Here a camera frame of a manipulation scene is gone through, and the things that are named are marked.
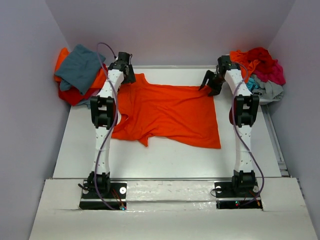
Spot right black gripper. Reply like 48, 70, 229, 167
199, 69, 226, 97

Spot orange t shirt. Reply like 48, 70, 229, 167
111, 73, 221, 149
54, 48, 106, 89

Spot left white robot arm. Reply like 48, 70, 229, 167
86, 52, 136, 198

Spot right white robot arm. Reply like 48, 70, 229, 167
199, 55, 260, 198

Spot orange folded t shirt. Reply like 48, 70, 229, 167
54, 48, 106, 89

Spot cyan crumpled t shirt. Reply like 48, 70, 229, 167
246, 77, 259, 92

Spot teal folded t shirt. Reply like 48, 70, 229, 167
54, 44, 106, 95

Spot grey-blue bottom t shirt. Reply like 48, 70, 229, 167
76, 96, 92, 109

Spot white laundry basket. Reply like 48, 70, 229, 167
259, 96, 280, 106

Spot red crumpled t shirt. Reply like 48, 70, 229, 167
247, 47, 276, 74

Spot grey crumpled t shirt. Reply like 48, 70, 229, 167
250, 74, 284, 100

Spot red folded t shirt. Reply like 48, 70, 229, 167
58, 87, 99, 106

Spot magenta crumpled t shirt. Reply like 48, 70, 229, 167
253, 61, 286, 86

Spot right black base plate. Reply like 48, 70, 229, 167
210, 181, 263, 210

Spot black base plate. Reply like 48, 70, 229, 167
210, 181, 263, 210
78, 181, 128, 211

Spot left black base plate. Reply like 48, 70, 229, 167
78, 181, 128, 211

